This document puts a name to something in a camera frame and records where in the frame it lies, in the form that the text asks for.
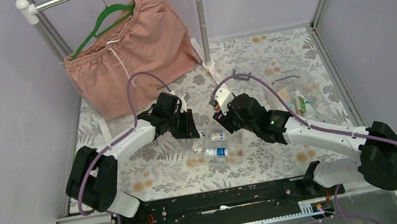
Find small white vial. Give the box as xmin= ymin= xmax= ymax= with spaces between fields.
xmin=210 ymin=131 xmax=227 ymax=142

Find clear box lid black handle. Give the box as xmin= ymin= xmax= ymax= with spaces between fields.
xmin=222 ymin=54 xmax=284 ymax=94

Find blue white medicine bottle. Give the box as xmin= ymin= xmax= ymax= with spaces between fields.
xmin=205 ymin=148 xmax=229 ymax=158

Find clear compartment organizer tray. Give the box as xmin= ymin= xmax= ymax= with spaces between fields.
xmin=187 ymin=127 xmax=244 ymax=167

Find clear plastic kit box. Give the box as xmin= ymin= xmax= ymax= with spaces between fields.
xmin=271 ymin=70 xmax=333 ymax=123

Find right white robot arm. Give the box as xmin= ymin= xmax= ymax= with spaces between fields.
xmin=213 ymin=93 xmax=397 ymax=197

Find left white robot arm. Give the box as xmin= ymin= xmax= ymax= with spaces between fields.
xmin=65 ymin=92 xmax=200 ymax=224

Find floral table mat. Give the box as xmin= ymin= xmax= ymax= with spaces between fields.
xmin=46 ymin=19 xmax=372 ymax=217

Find pink fabric shorts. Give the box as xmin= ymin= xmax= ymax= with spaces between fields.
xmin=64 ymin=0 xmax=202 ymax=121

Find green clothes hanger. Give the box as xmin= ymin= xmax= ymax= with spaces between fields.
xmin=59 ymin=0 xmax=144 ymax=62

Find metal clothes rack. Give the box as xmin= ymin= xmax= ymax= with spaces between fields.
xmin=14 ymin=0 xmax=230 ymax=124

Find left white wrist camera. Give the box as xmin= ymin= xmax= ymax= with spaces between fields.
xmin=175 ymin=92 xmax=189 ymax=113

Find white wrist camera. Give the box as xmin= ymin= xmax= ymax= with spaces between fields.
xmin=175 ymin=92 xmax=189 ymax=113
xmin=209 ymin=87 xmax=235 ymax=115

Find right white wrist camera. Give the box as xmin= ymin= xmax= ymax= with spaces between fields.
xmin=209 ymin=87 xmax=235 ymax=115

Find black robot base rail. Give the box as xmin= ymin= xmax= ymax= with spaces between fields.
xmin=111 ymin=175 xmax=344 ymax=224

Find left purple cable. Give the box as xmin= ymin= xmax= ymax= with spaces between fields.
xmin=56 ymin=66 xmax=197 ymax=224

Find purple cable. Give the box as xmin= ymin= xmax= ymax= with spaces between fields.
xmin=56 ymin=66 xmax=197 ymax=224
xmin=208 ymin=46 xmax=397 ymax=224

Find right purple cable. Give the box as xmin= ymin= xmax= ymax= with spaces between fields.
xmin=208 ymin=46 xmax=397 ymax=224

